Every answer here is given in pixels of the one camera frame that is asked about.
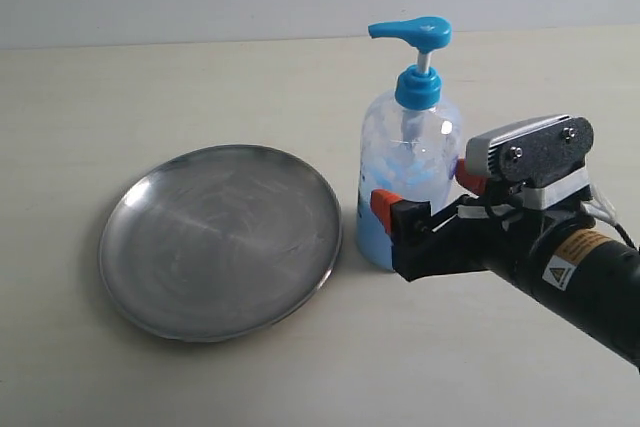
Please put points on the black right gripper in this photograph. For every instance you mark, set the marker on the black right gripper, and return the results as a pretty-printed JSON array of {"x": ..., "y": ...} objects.
[{"x": 470, "y": 235}]

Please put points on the round stainless steel plate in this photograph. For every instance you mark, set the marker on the round stainless steel plate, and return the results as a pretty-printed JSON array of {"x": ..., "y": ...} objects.
[{"x": 220, "y": 242}]

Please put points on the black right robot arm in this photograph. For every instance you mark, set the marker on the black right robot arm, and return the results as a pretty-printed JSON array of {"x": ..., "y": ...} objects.
[{"x": 555, "y": 256}]

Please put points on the blue soap pump bottle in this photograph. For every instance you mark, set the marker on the blue soap pump bottle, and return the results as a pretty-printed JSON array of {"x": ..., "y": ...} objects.
[{"x": 410, "y": 135}]

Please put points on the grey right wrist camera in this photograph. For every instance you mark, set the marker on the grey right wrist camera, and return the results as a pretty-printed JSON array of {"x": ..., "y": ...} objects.
[{"x": 539, "y": 162}]

